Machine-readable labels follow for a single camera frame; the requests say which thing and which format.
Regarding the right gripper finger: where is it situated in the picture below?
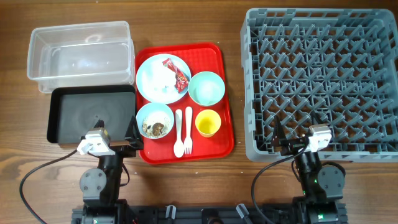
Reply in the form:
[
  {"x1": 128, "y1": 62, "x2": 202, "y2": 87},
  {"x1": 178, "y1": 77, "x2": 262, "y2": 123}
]
[
  {"x1": 271, "y1": 115, "x2": 287, "y2": 152},
  {"x1": 312, "y1": 111, "x2": 323, "y2": 125}
]

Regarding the food scraps and rice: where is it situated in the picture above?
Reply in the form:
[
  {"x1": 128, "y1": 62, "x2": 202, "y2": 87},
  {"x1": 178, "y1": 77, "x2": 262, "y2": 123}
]
[{"x1": 142, "y1": 114, "x2": 170, "y2": 139}]

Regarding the light blue small bowl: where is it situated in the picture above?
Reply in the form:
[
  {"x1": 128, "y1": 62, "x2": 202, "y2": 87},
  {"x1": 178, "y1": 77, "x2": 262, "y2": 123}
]
[{"x1": 136, "y1": 103, "x2": 174, "y2": 139}]

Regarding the white plastic fork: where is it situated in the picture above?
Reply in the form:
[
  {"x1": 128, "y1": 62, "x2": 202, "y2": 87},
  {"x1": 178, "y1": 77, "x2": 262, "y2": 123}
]
[{"x1": 184, "y1": 106, "x2": 193, "y2": 154}]

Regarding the yellow plastic cup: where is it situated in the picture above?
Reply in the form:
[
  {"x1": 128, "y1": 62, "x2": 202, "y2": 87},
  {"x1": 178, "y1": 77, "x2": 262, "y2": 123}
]
[{"x1": 195, "y1": 110, "x2": 221, "y2": 138}]

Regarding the red snack wrapper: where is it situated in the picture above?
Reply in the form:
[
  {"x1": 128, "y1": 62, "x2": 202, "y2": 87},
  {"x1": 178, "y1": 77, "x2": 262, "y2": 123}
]
[{"x1": 162, "y1": 58, "x2": 189, "y2": 93}]

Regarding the mint green bowl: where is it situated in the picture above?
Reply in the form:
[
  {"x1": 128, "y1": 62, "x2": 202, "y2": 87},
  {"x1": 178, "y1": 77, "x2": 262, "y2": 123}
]
[{"x1": 188, "y1": 71, "x2": 226, "y2": 106}]

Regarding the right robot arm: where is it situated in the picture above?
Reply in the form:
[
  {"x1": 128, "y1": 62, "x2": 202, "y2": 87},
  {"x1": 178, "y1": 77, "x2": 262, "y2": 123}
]
[{"x1": 271, "y1": 111, "x2": 348, "y2": 223}]

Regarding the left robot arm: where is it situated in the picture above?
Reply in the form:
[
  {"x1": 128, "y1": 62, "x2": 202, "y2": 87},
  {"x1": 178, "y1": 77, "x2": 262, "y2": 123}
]
[{"x1": 71, "y1": 116, "x2": 144, "y2": 224}]

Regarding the grey dishwasher rack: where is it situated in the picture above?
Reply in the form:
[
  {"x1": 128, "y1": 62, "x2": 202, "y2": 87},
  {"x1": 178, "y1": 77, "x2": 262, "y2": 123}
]
[{"x1": 240, "y1": 8, "x2": 397, "y2": 162}]

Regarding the black tray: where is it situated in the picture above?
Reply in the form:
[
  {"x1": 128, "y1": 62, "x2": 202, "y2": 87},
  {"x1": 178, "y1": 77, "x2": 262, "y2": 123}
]
[{"x1": 47, "y1": 85, "x2": 136, "y2": 144}]

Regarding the white plastic spoon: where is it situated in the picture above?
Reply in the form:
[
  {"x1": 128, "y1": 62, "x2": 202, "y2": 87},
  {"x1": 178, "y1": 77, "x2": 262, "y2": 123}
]
[{"x1": 174, "y1": 109, "x2": 185, "y2": 158}]

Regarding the light blue plate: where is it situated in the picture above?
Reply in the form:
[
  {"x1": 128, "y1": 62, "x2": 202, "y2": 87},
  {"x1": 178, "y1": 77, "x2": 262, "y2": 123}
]
[{"x1": 136, "y1": 54, "x2": 191, "y2": 105}]

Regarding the red serving tray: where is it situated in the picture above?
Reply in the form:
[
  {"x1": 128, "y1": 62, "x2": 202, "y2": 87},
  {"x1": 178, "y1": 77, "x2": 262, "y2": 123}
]
[{"x1": 135, "y1": 42, "x2": 234, "y2": 165}]

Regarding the clear plastic bin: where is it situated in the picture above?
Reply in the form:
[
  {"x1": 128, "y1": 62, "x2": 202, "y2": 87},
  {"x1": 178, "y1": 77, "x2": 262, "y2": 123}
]
[{"x1": 27, "y1": 21, "x2": 135, "y2": 93}]

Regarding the left black cable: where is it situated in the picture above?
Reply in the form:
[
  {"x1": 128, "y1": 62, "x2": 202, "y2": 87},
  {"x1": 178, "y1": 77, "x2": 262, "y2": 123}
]
[{"x1": 19, "y1": 149, "x2": 78, "y2": 224}]

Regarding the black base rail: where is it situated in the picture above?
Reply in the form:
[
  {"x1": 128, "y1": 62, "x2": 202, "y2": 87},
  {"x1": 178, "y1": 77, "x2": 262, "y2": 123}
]
[{"x1": 71, "y1": 202, "x2": 348, "y2": 224}]

